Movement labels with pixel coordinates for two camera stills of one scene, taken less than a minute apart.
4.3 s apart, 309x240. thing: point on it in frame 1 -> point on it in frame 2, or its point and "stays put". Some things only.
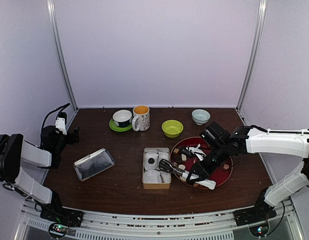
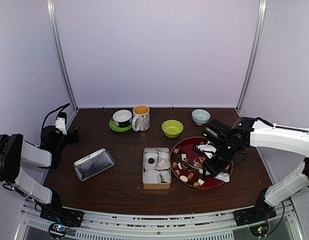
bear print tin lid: (93, 163) stays put
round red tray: (181, 165) stays put
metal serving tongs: (167, 166) -> (189, 163)
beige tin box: (153, 177) stays put
